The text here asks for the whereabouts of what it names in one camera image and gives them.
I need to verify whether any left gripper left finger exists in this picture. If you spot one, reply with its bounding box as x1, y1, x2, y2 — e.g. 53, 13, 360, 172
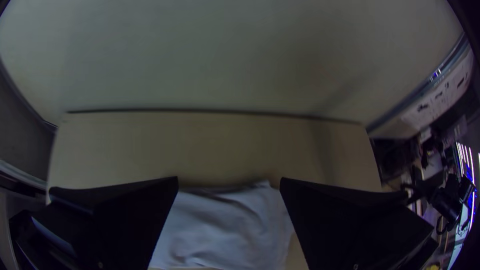
9, 176, 180, 270

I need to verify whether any white t-shirt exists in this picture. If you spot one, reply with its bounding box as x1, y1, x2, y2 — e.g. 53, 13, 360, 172
31, 179, 296, 270

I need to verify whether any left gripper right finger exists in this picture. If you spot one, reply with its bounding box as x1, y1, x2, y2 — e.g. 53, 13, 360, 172
278, 177, 439, 270

